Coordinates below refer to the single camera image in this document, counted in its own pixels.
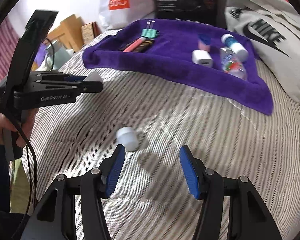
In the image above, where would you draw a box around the small white round jar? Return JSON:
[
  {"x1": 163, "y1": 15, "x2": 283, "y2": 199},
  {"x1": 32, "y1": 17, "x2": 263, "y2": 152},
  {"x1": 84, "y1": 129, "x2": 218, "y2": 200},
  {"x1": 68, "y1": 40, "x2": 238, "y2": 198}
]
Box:
[{"x1": 116, "y1": 123, "x2": 139, "y2": 152}]

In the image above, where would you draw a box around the pink white pen tube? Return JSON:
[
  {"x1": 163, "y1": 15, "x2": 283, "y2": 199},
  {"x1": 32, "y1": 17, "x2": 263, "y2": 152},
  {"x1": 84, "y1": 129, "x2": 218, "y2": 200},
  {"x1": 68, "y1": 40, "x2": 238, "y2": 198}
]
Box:
[{"x1": 123, "y1": 36, "x2": 146, "y2": 53}]

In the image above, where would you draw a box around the dark brown chocolate box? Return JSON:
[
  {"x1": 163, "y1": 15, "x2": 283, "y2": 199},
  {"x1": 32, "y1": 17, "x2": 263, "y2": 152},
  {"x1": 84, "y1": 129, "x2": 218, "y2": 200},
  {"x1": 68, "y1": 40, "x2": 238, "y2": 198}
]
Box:
[{"x1": 133, "y1": 38, "x2": 155, "y2": 53}]

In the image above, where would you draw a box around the teal binder clip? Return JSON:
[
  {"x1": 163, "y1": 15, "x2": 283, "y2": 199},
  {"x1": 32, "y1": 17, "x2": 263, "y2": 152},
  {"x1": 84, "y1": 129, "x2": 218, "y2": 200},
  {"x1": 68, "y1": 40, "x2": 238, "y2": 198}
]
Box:
[{"x1": 141, "y1": 20, "x2": 160, "y2": 39}]

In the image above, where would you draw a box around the clear plastic candy bottle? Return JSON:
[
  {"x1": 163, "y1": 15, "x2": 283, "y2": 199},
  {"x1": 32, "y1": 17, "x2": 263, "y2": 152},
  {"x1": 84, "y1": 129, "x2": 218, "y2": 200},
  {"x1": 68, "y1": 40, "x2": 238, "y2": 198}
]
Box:
[{"x1": 220, "y1": 47, "x2": 247, "y2": 80}]

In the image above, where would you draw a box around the white USB charger plug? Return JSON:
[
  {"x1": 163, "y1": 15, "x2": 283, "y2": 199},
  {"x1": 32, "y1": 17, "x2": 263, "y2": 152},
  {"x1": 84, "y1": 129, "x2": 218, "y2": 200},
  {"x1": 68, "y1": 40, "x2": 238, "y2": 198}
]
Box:
[{"x1": 192, "y1": 50, "x2": 213, "y2": 68}]

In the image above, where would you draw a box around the pink container blue cap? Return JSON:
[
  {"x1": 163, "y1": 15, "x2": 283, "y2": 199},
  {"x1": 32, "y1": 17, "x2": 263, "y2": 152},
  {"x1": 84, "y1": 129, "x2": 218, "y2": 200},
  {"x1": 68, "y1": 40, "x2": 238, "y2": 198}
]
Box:
[{"x1": 198, "y1": 34, "x2": 211, "y2": 52}]

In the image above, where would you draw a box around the blue white cylindrical bottle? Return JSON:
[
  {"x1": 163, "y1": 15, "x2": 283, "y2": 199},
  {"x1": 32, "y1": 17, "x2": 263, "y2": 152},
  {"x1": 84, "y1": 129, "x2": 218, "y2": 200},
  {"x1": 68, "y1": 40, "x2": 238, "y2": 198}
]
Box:
[{"x1": 221, "y1": 34, "x2": 249, "y2": 62}]

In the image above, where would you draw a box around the person left hand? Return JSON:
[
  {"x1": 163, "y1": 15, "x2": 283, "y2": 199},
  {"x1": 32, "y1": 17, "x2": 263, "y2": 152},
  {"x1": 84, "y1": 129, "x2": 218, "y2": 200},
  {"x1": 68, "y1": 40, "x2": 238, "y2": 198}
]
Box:
[{"x1": 0, "y1": 108, "x2": 38, "y2": 145}]

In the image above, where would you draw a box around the wooden furniture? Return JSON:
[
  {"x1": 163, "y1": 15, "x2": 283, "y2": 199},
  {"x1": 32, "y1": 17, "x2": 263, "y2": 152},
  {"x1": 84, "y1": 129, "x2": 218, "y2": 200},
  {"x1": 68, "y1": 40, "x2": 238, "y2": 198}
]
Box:
[{"x1": 47, "y1": 15, "x2": 84, "y2": 52}]

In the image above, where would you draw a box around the decorated brown book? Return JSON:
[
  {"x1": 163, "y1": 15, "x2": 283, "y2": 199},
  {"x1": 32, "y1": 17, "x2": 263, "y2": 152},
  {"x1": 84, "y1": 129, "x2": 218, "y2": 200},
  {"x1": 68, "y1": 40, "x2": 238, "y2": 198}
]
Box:
[{"x1": 81, "y1": 22, "x2": 101, "y2": 45}]

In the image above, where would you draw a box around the striped bed cover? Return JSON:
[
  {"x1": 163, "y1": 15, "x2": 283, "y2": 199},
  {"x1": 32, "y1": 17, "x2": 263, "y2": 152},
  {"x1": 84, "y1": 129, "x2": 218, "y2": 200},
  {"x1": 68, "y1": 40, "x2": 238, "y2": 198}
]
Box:
[{"x1": 22, "y1": 29, "x2": 300, "y2": 240}]

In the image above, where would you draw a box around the white Miniso shopping bag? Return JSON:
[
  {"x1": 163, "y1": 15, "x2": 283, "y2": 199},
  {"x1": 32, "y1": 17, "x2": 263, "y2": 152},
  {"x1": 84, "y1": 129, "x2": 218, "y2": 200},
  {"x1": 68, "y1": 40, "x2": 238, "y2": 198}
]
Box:
[{"x1": 97, "y1": 0, "x2": 155, "y2": 31}]

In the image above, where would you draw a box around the purple towel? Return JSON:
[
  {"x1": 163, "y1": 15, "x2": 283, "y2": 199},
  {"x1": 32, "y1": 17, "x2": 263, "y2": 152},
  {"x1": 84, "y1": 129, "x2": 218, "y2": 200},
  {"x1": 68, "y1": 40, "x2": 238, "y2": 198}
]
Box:
[{"x1": 82, "y1": 19, "x2": 274, "y2": 115}]

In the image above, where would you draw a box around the black headset box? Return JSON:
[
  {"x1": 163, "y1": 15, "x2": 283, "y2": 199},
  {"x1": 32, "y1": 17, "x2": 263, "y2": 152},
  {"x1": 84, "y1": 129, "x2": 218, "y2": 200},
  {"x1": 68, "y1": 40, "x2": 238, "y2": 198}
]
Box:
[{"x1": 151, "y1": 0, "x2": 227, "y2": 27}]

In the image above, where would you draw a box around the grey Nike bag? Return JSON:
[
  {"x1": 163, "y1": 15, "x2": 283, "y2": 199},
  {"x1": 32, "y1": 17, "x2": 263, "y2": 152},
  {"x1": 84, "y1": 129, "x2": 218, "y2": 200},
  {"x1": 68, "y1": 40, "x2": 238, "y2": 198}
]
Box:
[{"x1": 224, "y1": 0, "x2": 300, "y2": 102}]

